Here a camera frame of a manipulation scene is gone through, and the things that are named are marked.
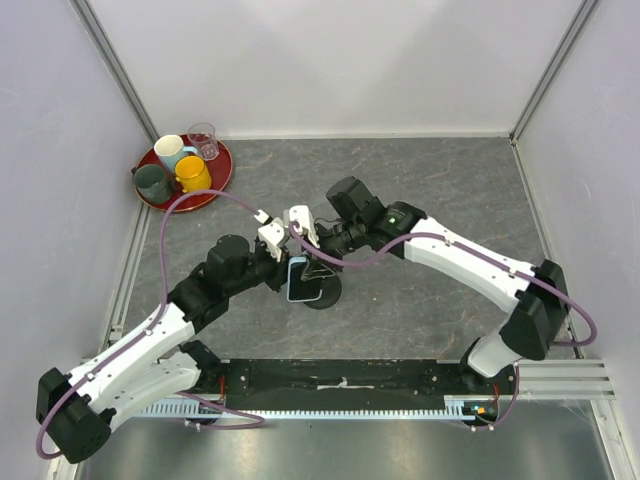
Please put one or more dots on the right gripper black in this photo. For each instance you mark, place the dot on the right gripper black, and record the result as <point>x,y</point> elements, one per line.
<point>321,266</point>

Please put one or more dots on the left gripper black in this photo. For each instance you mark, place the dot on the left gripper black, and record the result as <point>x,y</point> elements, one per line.
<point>279,270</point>

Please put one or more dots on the phone with light blue case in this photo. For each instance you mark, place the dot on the phone with light blue case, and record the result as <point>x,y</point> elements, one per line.
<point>302,284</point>

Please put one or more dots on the black phone stand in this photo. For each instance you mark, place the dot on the black phone stand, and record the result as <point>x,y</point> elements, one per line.
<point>330,295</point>

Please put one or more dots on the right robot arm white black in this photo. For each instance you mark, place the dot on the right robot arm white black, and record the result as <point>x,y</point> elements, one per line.
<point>532,296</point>

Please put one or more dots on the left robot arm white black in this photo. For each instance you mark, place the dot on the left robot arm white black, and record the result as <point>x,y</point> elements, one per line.
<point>79,410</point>

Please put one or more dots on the red round tray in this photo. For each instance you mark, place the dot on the red round tray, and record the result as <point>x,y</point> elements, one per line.
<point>220,169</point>

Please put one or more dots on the yellow mug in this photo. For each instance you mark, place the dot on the yellow mug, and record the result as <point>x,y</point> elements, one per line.
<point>193,174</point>

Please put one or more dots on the dark green mug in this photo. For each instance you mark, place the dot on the dark green mug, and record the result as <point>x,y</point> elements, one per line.
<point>153,183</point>

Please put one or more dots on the clear glass tumbler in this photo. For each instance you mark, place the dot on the clear glass tumbler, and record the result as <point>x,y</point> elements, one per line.
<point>203,137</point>

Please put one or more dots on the white cup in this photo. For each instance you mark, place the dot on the white cup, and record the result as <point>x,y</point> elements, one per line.
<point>170,150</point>

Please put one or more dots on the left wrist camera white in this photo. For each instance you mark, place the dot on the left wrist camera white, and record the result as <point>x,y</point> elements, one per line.
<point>272,234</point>

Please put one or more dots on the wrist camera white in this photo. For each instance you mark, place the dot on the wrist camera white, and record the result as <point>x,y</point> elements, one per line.
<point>303,221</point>
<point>272,234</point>

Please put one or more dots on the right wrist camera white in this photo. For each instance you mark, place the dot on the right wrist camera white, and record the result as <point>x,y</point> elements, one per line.
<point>303,221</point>

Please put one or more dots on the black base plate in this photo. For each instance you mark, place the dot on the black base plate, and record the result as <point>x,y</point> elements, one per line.
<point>347,385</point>

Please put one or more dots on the light blue cable duct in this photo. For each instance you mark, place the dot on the light blue cable duct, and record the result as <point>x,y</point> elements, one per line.
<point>183,408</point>

